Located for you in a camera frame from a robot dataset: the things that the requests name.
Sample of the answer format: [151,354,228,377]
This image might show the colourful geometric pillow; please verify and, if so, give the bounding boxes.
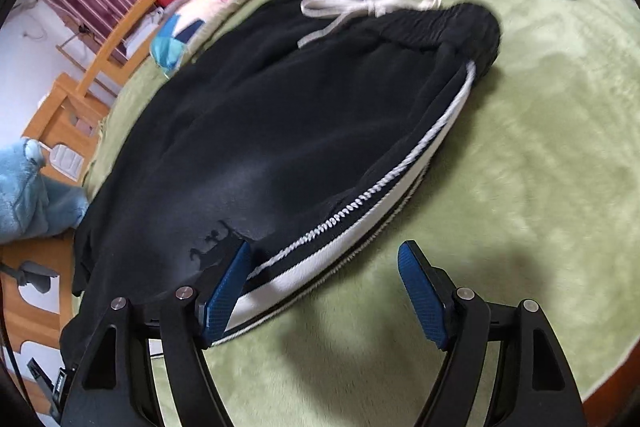
[150,0,250,78]

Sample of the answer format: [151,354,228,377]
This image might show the black pants with white stripe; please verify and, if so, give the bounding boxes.
[60,0,501,366]

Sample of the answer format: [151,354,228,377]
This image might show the green bed blanket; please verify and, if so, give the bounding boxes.
[81,0,640,427]

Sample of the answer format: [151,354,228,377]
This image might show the light blue plush blanket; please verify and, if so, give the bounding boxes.
[1,138,89,244]

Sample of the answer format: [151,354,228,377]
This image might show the wooden bed frame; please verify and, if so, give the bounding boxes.
[0,0,417,403]

